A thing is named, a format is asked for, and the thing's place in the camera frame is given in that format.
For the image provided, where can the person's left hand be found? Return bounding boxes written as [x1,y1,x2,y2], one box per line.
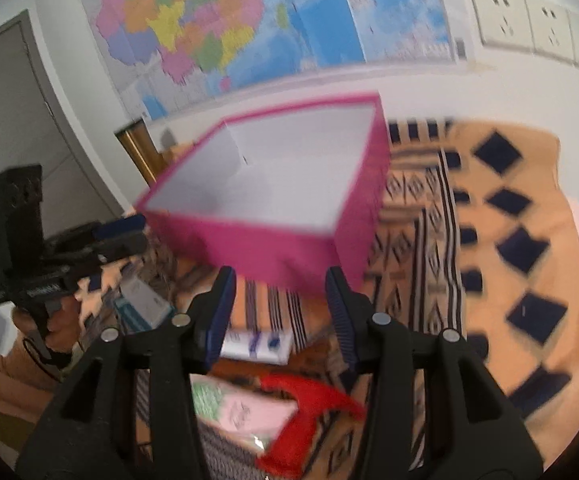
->
[12,296,85,361]

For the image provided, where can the pink packet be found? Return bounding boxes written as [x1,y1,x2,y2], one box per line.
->
[192,377,300,453]

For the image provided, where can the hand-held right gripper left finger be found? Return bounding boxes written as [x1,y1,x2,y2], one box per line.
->
[16,266,237,480]

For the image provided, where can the small white box blue print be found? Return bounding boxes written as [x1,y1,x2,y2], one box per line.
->
[219,329,293,366]

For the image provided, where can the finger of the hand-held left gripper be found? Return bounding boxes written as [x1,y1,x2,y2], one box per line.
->
[92,214,148,241]
[94,232,150,266]

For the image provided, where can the orange patterned blanket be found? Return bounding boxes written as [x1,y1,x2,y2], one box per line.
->
[76,117,579,480]

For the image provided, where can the white teal box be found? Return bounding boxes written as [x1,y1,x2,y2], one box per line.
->
[114,276,175,333]

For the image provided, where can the gold metal tumbler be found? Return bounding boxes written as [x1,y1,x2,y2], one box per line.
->
[114,119,167,188]

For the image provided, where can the red plastic T-handle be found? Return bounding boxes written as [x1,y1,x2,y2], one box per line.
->
[255,374,367,477]

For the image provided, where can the colourful wall map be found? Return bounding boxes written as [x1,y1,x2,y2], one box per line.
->
[80,0,463,116]

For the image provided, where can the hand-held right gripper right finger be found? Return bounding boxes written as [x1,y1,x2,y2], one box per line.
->
[325,266,545,480]

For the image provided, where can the person's left forearm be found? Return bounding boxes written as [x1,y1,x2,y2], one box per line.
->
[0,347,70,421]

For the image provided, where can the pink cardboard box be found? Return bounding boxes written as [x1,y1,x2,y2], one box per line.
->
[134,91,393,296]

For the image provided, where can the grey door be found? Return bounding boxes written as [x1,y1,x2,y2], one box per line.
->
[0,10,125,271]

